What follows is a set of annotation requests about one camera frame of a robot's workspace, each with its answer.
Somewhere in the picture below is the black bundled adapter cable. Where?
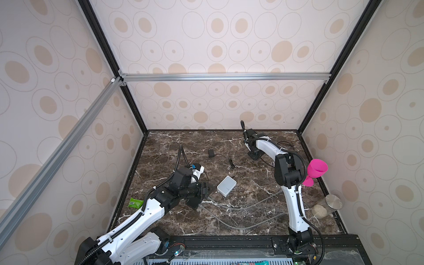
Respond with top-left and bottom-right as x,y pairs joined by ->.
214,153 -> 236,170

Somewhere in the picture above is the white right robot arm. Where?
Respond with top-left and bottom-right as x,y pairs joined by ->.
240,121 -> 325,265

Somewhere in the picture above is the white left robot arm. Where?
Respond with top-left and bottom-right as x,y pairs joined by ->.
75,163 -> 212,265

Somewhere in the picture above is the silver horizontal aluminium bar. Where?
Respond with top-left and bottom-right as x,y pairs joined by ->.
121,72 -> 331,82

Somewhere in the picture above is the black vertical frame post right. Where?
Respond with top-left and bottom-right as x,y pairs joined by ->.
298,0 -> 383,135

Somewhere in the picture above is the green snack packet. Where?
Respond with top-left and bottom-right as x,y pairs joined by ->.
128,198 -> 144,209

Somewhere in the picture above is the black vertical frame post left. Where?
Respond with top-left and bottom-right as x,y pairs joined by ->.
77,0 -> 149,134

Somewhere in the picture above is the black vertical frame post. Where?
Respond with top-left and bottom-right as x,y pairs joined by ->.
77,0 -> 149,134
298,0 -> 383,135

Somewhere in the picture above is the silver diagonal aluminium bar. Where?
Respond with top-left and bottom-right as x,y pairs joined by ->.
1,77 -> 123,248

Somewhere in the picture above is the pink plastic goblet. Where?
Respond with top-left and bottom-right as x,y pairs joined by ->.
303,159 -> 329,187

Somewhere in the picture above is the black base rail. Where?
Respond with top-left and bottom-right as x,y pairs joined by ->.
168,234 -> 365,255

